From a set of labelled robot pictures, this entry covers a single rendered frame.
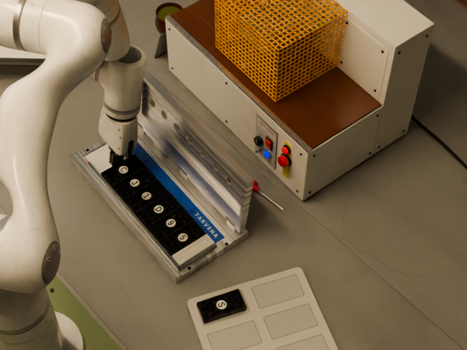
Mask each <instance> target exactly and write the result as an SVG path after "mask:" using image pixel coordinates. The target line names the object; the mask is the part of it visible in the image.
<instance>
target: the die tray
mask: <svg viewBox="0 0 467 350"><path fill-rule="evenodd" d="M236 289H239V291H240V293H241V295H242V298H243V300H244V302H245V305H246V306H247V310H244V311H241V312H237V313H235V314H232V315H229V316H226V317H223V318H220V319H217V320H214V321H212V322H208V323H205V324H204V322H203V320H202V317H201V315H200V313H199V310H198V307H197V302H199V301H203V300H205V299H209V298H211V297H215V296H217V295H220V294H224V293H226V292H230V291H232V290H236ZM188 309H189V312H190V316H191V318H192V321H193V324H194V326H195V330H196V332H197V335H198V338H199V341H200V344H201V346H202V349H203V350H338V348H337V346H336V343H335V342H334V339H333V337H332V335H331V332H330V330H329V328H328V326H327V323H326V321H325V318H324V317H323V315H322V313H321V310H320V308H319V306H318V303H317V301H316V299H315V297H314V295H313V293H312V291H311V288H310V286H309V284H308V281H307V279H306V277H305V275H304V272H303V271H302V269H301V268H299V267H296V268H292V269H289V270H286V271H283V272H279V273H276V274H272V275H269V276H265V277H263V278H258V279H255V280H253V281H248V282H246V283H241V284H239V285H235V286H232V287H228V288H225V289H222V290H218V291H215V292H212V293H208V294H205V295H202V296H199V297H195V298H192V299H189V300H188Z"/></svg>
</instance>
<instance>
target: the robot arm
mask: <svg viewBox="0 0 467 350"><path fill-rule="evenodd" d="M0 46H3V47H6V48H9V49H16V50H20V51H27V52H31V53H38V54H42V55H47V57H46V59H45V61H44V62H43V63H42V64H41V65H40V66H39V67H38V68H37V69H36V70H35V71H34V72H32V73H30V74H29V75H27V76H25V77H24V78H21V79H20V80H18V81H16V82H15V83H13V84H12V85H10V86H9V87H8V88H7V89H6V90H5V91H4V92H3V94H2V95H1V98H0V181H1V183H2V184H3V185H4V187H5V188H6V189H7V191H8V192H9V194H10V197H11V199H12V202H13V213H12V215H11V216H8V215H2V214H0V350H84V343H83V338H82V335H81V332H80V330H79V328H78V327H77V325H76V324H75V323H74V322H73V321H72V320H71V319H70V318H69V317H67V316H65V315H64V314H61V313H59V312H56V311H54V308H53V306H52V303H51V300H50V298H49V294H48V292H47V289H46V287H47V286H48V284H50V282H52V281H53V279H54V277H55V276H56V273H57V271H58V269H59V267H60V241H59V237H58V231H57V228H56V223H55V220H54V216H53V213H52V209H51V204H50V201H49V194H48V188H47V163H48V157H49V149H50V146H51V140H52V136H53V133H54V128H55V125H56V120H57V116H58V112H59V110H60V107H61V105H62V103H63V102H64V100H65V99H66V97H67V96H68V95H69V93H70V92H71V91H72V90H73V89H74V88H75V87H76V86H78V85H79V84H80V83H81V82H82V81H84V80H85V79H87V77H90V78H91V79H93V80H94V81H96V82H98V83H99V84H100V85H101V86H102V87H103V89H104V103H103V108H102V109H101V114H100V119H99V134H100V136H101V137H102V138H103V139H104V140H105V141H106V143H107V144H108V148H109V149H110V155H109V163H110V164H111V165H112V166H114V165H116V164H117V165H118V164H121V163H122V161H123V160H124V157H126V158H127V159H129V158H132V157H133V156H132V150H135V149H136V146H137V141H138V118H137V114H138V113H139V112H140V102H141V97H142V86H143V80H144V74H145V63H146V55H145V53H144V52H143V50H142V49H140V48H138V47H136V46H134V45H132V44H130V35H129V30H128V28H127V25H126V22H125V19H124V15H123V13H122V9H121V7H120V3H119V1H118V0H0Z"/></svg>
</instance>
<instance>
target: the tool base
mask: <svg viewBox="0 0 467 350"><path fill-rule="evenodd" d="M142 128H143V127H142V126H141V125H140V124H139V123H138V142H139V143H140V144H141V146H142V147H143V148H144V149H145V150H146V151H147V152H148V153H149V155H150V156H151V157H152V158H153V159H154V160H155V161H156V162H157V163H158V164H159V165H160V166H161V167H162V168H163V169H164V170H165V172H166V173H167V174H168V175H169V176H170V177H171V178H172V179H173V181H174V182H175V183H176V184H177V185H178V186H179V187H180V188H181V189H182V190H183V191H184V192H185V193H186V194H187V195H188V197H189V198H190V199H191V200H192V201H193V202H194V203H195V204H196V205H197V207H198V208H199V209H200V210H201V211H202V212H203V213H204V214H205V215H206V216H207V217H208V218H209V219H210V220H211V221H212V223H213V224H214V225H215V226H216V227H217V228H218V229H219V230H220V232H221V233H222V234H223V235H224V236H225V238H224V239H223V240H222V241H220V242H218V243H217V248H216V249H214V250H212V251H211V252H209V253H208V254H206V255H205V256H203V257H202V258H200V259H199V260H197V261H196V262H194V263H193V264H191V265H189V266H188V267H191V269H190V270H189V269H188V267H186V268H185V269H183V270H182V271H180V272H178V271H177V269H176V268H175V267H174V266H173V264H172V263H171V262H170V261H169V260H168V259H167V258H166V257H165V255H164V254H163V253H162V252H161V250H160V249H159V248H158V247H157V246H156V245H155V244H154V243H153V242H152V240H151V239H150V238H149V237H148V235H147V234H146V233H145V232H144V231H143V230H142V229H141V228H140V226H139V225H138V224H137V223H136V221H135V220H134V219H133V218H132V216H130V214H129V213H128V212H127V211H126V210H125V209H124V207H123V206H122V205H121V204H120V203H119V201H118V200H117V199H116V198H115V197H114V196H113V195H112V194H111V192H110V191H109V190H108V189H107V187H106V186H105V185H104V184H103V183H102V182H101V181H100V180H99V178H98V177H97V176H96V175H95V173H94V172H93V171H92V170H91V169H90V168H89V167H88V164H87V163H88V162H89V161H88V160H87V159H86V158H85V157H86V156H87V155H88V154H90V153H92V152H93V151H96V150H97V149H99V148H101V147H102V146H104V145H106V144H107V143H106V141H105V140H104V139H101V140H99V141H97V142H95V143H94V144H91V145H90V146H89V147H86V148H85V149H83V150H81V151H79V152H78V153H76V154H74V155H73V156H71V157H72V162H73V163H74V164H75V165H76V167H77V168H78V169H79V170H80V171H81V173H82V174H83V175H84V176H85V177H86V178H87V179H88V181H89V182H90V183H91V184H92V186H93V187H94V188H95V189H96V191H98V193H99V194H100V195H101V196H102V197H103V198H104V200H105V201H106V202H107V204H108V205H109V206H110V207H111V208H112V209H113V210H114V211H115V213H116V214H117V215H118V217H119V218H120V219H121V220H122V221H123V222H124V223H125V224H126V226H127V227H128V228H129V229H130V231H131V232H132V233H133V234H134V235H135V236H136V237H137V239H138V240H139V241H140V242H141V244H142V245H143V246H144V247H145V248H146V250H148V252H149V253H150V254H151V255H152V256H153V258H154V259H155V260H156V262H157V263H158V264H159V265H160V266H161V267H162V268H163V269H164V271H165V272H166V273H167V275H168V276H169V277H170V278H171V279H172V280H173V281H174V282H175V284H177V283H178V282H180V281H182V280H183V279H185V278H186V277H188V276H189V275H191V274H192V273H194V272H196V271H197V270H198V269H200V268H201V267H203V266H204V265H206V264H207V263H209V262H211V261H212V260H214V259H215V258H217V257H218V256H220V255H221V254H223V253H224V252H225V251H227V250H229V249H230V248H232V247H234V246H235V245H237V244H238V243H239V242H241V241H243V240H244V239H245V238H247V237H248V233H249V232H248V231H247V230H246V229H245V230H244V231H242V232H240V233H239V232H238V231H237V230H236V229H235V228H234V226H235V225H234V224H233V223H232V222H231V221H230V220H229V219H228V217H227V218H225V217H224V216H223V215H222V214H221V213H220V212H219V211H218V210H217V208H216V209H214V208H213V207H212V206H211V205H210V203H209V202H208V201H207V200H205V198H204V197H203V196H202V195H201V194H200V193H199V190H198V189H197V187H196V186H195V185H194V184H193V183H192V182H191V181H190V180H189V179H188V177H187V173H185V172H184V171H183V170H182V168H180V167H179V168H178V167H177V166H176V165H175V164H174V163H173V162H172V161H171V160H170V159H169V158H166V157H165V156H164V154H163V153H162V152H161V151H160V150H159V149H158V148H157V147H156V146H155V145H154V143H153V142H154V141H153V140H152V139H151V138H150V137H149V136H148V134H146V133H145V132H144V131H143V129H142ZM86 149H89V151H86ZM226 242H228V243H229V244H228V245H227V246H226V245H225V243H226Z"/></svg>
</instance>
